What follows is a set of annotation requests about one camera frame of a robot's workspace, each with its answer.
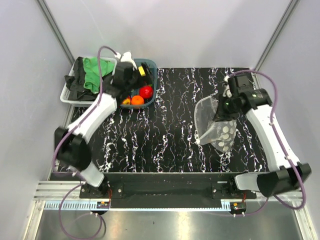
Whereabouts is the aluminium frame post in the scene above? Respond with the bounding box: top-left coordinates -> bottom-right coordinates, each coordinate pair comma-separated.
253,0 -> 300,71
35,0 -> 75,64

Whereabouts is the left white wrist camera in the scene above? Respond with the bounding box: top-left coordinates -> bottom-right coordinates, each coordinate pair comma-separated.
114,51 -> 138,70

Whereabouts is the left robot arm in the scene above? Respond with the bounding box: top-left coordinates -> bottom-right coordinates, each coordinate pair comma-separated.
52,59 -> 155,198

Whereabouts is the blue translucent plastic tub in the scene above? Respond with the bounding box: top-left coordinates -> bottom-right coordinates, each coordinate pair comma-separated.
110,58 -> 158,109

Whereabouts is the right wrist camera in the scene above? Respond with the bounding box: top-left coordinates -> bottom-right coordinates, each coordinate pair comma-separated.
222,75 -> 233,98

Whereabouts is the green cloth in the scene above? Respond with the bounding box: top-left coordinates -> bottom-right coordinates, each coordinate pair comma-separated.
82,57 -> 115,94

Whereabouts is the right aluminium frame post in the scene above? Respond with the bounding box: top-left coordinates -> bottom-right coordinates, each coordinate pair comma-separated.
253,0 -> 300,71

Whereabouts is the red fake apple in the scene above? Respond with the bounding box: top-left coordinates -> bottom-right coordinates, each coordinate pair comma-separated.
139,85 -> 154,100

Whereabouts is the white plastic basket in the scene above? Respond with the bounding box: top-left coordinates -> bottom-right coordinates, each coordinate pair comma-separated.
59,56 -> 118,109

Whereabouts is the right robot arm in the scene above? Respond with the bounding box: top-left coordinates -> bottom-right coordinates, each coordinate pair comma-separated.
213,70 -> 312,199

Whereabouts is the red yellow fake peach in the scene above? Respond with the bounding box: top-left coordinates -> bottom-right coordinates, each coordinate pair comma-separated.
122,97 -> 131,105

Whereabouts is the black cloth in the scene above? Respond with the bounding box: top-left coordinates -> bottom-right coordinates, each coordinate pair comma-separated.
64,57 -> 115,102

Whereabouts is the orange fake fruit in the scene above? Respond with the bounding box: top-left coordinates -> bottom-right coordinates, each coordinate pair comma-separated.
130,95 -> 145,105

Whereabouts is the clear polka dot zip bag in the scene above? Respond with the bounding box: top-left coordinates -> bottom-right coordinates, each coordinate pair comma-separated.
194,96 -> 237,153

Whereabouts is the slotted cable duct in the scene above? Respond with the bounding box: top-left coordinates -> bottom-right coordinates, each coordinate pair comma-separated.
43,201 -> 234,211

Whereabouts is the yellow fake lemon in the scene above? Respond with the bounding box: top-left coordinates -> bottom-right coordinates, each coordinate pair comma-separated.
138,65 -> 146,77

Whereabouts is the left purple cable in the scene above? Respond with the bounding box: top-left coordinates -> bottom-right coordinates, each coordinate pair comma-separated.
52,45 -> 120,238

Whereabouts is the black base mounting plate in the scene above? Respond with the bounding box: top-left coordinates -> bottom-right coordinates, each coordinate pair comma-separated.
79,172 -> 257,211

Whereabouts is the left aluminium frame post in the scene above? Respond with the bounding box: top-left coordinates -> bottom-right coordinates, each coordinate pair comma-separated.
35,0 -> 75,64

